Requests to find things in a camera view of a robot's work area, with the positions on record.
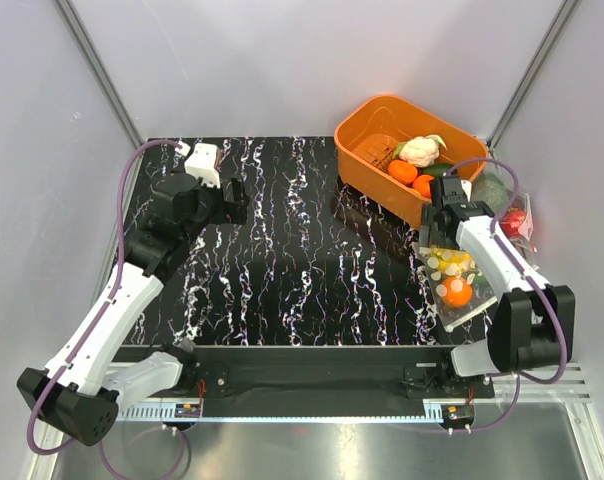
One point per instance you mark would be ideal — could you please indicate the yellow fake bananas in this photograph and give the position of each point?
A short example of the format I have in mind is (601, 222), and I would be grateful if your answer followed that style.
(449, 262)

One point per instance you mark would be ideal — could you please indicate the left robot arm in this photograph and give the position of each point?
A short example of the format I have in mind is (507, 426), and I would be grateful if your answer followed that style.
(75, 393)

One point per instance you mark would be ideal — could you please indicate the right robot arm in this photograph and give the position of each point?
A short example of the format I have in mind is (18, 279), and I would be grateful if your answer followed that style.
(532, 330)

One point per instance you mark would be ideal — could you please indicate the orange plastic basket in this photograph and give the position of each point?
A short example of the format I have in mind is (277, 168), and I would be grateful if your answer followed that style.
(388, 149)

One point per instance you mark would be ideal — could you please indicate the clear polka dot zip bag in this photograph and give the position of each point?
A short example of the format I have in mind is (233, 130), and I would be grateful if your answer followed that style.
(452, 318)

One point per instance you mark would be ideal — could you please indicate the white fake cauliflower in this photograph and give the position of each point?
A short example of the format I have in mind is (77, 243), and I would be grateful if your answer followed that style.
(420, 151)

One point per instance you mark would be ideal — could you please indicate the red fake apple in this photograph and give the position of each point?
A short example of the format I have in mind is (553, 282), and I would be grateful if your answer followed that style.
(512, 221)

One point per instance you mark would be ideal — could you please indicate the dark green fake avocado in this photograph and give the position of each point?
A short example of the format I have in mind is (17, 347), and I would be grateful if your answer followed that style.
(436, 169)

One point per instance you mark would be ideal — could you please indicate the green fake melon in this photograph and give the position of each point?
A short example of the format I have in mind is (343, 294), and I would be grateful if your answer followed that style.
(492, 192)

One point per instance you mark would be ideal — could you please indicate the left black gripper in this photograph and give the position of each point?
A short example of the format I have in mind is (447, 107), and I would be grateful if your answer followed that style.
(233, 211)

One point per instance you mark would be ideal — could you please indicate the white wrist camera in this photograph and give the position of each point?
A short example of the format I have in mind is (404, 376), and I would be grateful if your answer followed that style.
(467, 189)
(203, 164)

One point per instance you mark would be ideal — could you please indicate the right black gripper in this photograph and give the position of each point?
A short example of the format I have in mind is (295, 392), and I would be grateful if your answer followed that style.
(426, 236)

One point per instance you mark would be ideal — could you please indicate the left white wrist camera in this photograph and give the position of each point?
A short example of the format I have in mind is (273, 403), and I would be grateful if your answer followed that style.
(203, 164)

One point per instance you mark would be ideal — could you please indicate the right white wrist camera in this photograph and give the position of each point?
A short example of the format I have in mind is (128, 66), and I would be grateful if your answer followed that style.
(467, 189)

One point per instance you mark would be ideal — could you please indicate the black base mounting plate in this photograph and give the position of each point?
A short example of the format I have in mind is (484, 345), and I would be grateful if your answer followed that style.
(327, 375)

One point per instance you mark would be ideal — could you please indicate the slotted cable duct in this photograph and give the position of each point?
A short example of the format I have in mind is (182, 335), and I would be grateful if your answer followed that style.
(221, 411)

